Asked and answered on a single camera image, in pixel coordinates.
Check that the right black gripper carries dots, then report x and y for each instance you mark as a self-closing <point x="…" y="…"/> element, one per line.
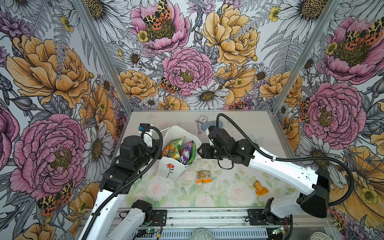
<point x="205" y="152"/>

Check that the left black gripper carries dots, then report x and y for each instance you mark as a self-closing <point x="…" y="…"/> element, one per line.
<point x="156" y="147"/>

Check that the green Lays chips bag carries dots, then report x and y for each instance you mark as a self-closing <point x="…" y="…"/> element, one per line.
<point x="193" y="152"/>

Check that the small tan snack packet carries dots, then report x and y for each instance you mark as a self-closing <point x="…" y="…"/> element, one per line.
<point x="204" y="177"/>

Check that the white floral paper bag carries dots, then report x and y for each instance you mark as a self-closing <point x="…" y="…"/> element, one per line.
<point x="170" y="169"/>

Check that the green Foxs candy bag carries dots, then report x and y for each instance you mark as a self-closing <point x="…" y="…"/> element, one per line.
<point x="173" y="150"/>

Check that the purple Foxs berries candy bag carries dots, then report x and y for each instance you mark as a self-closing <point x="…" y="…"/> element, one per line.
<point x="185" y="154"/>

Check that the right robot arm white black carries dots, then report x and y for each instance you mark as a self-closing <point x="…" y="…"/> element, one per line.
<point x="312" y="188"/>

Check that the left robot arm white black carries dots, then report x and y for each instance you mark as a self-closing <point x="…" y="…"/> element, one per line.
<point x="114" y="188"/>

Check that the silver wrench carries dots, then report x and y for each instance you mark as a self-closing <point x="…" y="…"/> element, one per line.
<point x="198" y="126"/>

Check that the blue grey glasses case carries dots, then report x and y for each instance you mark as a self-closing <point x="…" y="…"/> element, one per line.
<point x="208" y="124"/>

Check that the small square clock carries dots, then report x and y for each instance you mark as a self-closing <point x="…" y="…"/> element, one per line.
<point x="202" y="119"/>

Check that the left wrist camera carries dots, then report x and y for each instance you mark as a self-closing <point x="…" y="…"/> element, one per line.
<point x="145" y="133"/>

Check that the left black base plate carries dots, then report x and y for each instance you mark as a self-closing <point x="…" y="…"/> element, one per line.
<point x="155" y="218"/>

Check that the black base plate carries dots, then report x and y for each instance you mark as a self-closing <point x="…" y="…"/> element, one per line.
<point x="155" y="218"/>
<point x="261" y="217"/>

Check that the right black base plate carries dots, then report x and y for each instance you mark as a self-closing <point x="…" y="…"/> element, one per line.
<point x="261" y="217"/>

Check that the aluminium mounting rail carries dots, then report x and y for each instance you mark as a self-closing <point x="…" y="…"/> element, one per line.
<point x="227" y="224"/>

